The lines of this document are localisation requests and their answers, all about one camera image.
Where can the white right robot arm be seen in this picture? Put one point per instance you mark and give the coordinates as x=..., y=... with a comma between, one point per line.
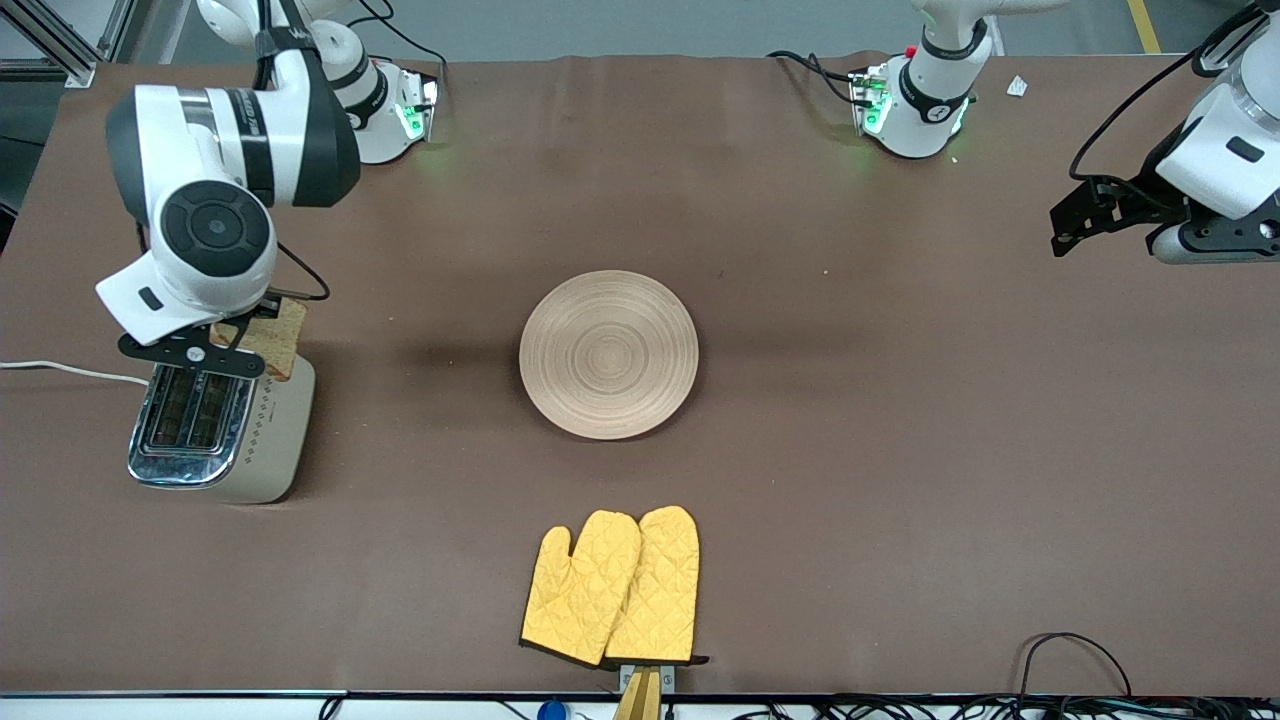
x=180, y=130

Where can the aluminium frame profile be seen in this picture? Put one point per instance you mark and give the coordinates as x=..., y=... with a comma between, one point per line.
x=60, y=45
x=1250, y=15

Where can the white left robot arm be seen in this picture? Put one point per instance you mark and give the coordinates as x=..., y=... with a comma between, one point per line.
x=920, y=100

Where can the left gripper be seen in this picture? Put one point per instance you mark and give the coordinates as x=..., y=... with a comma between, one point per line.
x=1146, y=187

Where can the small metal bracket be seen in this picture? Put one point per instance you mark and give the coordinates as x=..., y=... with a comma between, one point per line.
x=668, y=678

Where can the round wooden plate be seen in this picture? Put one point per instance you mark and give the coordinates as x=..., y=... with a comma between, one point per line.
x=610, y=355

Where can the brown bread slice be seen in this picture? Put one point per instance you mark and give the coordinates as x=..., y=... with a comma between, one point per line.
x=280, y=345

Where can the small blue round object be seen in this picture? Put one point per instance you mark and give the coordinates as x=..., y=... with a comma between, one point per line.
x=551, y=711

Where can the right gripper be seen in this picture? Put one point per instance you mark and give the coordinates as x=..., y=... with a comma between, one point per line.
x=265, y=311

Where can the small white paper scrap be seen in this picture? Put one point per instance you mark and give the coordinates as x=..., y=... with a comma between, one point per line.
x=1017, y=86

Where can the yellow quilted oven mitt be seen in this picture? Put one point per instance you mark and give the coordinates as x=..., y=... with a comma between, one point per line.
x=580, y=590
x=660, y=580

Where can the beige chrome two-slot toaster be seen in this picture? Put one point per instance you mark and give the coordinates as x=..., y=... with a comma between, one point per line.
x=270, y=440

